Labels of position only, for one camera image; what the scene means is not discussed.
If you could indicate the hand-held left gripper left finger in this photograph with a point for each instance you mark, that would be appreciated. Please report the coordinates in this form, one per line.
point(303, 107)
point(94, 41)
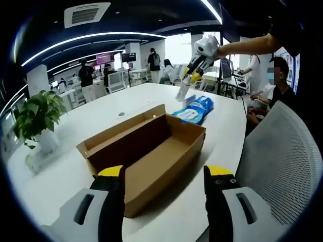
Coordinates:
point(111, 201)

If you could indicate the dark screen monitor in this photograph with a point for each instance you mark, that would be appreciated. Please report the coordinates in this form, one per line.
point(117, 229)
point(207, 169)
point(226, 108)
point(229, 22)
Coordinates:
point(128, 57)

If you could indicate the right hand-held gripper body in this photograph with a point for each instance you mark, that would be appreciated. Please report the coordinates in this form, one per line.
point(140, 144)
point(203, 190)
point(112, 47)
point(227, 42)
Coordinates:
point(205, 46)

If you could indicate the green plant in white pot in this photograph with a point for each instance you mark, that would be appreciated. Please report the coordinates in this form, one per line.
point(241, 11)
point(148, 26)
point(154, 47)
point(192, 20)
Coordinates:
point(38, 111)

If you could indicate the white mesh office chair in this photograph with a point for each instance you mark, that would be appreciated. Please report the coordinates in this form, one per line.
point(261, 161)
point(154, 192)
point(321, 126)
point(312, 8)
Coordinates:
point(277, 164)

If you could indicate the black tripod stand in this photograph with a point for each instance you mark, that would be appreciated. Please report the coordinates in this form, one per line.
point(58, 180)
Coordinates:
point(130, 75)

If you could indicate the curved ceiling light strip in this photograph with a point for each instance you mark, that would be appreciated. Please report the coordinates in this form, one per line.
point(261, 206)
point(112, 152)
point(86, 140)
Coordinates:
point(83, 37)

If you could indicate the person's dark sleeve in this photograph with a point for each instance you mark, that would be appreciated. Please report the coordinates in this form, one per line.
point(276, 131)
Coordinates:
point(287, 37)

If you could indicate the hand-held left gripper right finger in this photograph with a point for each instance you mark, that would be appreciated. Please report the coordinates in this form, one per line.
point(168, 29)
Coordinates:
point(219, 209)

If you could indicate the ceiling air conditioner vent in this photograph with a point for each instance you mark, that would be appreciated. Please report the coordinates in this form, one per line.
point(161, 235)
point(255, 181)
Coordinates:
point(87, 15)

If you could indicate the brown cardboard shoe box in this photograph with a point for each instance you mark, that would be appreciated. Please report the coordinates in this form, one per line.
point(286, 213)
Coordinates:
point(156, 161)

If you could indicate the white spray bottle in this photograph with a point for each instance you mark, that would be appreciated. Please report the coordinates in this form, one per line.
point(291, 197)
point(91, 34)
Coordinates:
point(182, 90)

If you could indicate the desk monitor on stand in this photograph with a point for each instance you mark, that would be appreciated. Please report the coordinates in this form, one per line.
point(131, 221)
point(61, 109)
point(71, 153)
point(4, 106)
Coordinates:
point(225, 68)

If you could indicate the purple screen monitor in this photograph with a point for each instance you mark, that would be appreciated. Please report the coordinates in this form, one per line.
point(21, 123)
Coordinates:
point(104, 58)

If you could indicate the clear glass cup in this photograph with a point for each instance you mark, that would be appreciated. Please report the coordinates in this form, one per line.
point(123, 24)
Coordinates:
point(32, 162)

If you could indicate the blue soft tissue pack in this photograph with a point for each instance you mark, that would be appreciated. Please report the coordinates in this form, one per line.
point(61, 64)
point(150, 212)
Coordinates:
point(205, 103)

